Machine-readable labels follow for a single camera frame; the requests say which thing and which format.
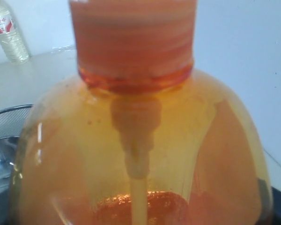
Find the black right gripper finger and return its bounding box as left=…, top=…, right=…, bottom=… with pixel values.
left=257, top=179, right=281, bottom=225

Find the orange dish soap pump bottle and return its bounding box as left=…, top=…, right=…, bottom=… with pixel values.
left=7, top=0, right=274, bottom=225

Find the small stainless steel bowl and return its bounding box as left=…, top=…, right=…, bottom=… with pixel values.
left=0, top=136, right=19, bottom=194

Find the clear plastic water bottle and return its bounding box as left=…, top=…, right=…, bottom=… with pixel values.
left=0, top=0, right=30, bottom=64

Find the steel mesh colander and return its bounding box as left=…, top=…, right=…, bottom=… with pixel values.
left=0, top=104, right=33, bottom=138

